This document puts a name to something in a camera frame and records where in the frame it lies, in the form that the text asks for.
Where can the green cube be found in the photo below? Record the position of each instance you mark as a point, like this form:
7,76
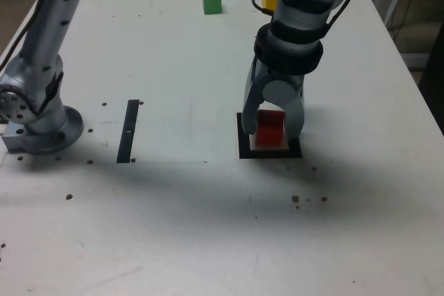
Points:
212,1

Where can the black tape square outline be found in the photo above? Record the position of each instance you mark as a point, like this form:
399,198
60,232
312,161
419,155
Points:
243,143

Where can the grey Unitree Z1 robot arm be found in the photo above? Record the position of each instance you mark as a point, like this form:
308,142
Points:
41,50

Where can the red cube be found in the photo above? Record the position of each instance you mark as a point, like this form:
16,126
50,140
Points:
268,129

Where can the black tape strip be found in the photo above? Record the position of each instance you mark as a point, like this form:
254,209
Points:
127,129

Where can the dark cabinet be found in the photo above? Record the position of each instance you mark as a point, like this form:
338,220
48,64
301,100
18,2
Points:
433,67

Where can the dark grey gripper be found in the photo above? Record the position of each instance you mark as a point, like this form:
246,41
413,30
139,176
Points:
293,78

